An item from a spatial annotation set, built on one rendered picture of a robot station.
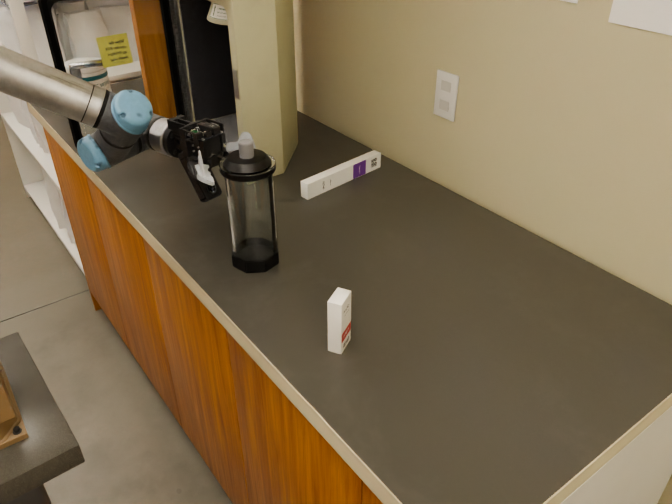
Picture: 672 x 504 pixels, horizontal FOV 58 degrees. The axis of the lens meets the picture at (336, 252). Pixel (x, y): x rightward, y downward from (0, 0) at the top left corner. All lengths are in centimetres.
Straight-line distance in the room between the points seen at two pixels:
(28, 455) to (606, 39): 119
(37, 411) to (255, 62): 89
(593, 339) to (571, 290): 14
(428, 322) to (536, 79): 57
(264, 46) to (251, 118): 17
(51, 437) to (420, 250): 79
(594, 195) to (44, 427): 110
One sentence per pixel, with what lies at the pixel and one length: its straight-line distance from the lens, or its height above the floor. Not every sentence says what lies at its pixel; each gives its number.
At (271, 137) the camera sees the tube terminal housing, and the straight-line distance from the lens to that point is 159.
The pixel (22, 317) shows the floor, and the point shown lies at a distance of 292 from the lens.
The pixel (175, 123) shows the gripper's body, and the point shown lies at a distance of 129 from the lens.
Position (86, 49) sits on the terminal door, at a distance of 171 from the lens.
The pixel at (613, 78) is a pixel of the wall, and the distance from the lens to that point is 129.
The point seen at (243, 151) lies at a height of 120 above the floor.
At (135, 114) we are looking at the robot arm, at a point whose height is 126.
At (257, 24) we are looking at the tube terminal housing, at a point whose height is 133.
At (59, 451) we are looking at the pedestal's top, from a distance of 101.
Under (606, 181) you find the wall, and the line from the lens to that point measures 134.
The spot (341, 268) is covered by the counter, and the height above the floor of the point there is 94.
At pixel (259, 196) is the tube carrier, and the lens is 117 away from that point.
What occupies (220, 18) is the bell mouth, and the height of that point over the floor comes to 133.
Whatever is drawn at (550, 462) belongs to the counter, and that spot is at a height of 94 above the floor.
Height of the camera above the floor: 167
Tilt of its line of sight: 34 degrees down
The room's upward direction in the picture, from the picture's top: straight up
